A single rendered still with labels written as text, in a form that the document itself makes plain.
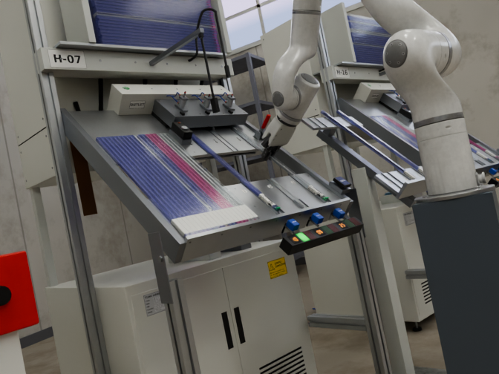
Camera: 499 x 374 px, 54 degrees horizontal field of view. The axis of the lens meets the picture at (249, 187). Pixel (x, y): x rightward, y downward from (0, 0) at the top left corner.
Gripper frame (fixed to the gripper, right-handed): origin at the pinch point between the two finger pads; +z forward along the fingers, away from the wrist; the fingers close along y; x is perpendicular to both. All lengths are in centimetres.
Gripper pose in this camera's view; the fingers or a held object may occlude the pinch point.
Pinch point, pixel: (268, 153)
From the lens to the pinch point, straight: 176.4
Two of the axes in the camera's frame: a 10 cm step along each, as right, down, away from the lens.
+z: -4.0, 7.2, 5.6
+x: 5.6, 6.8, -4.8
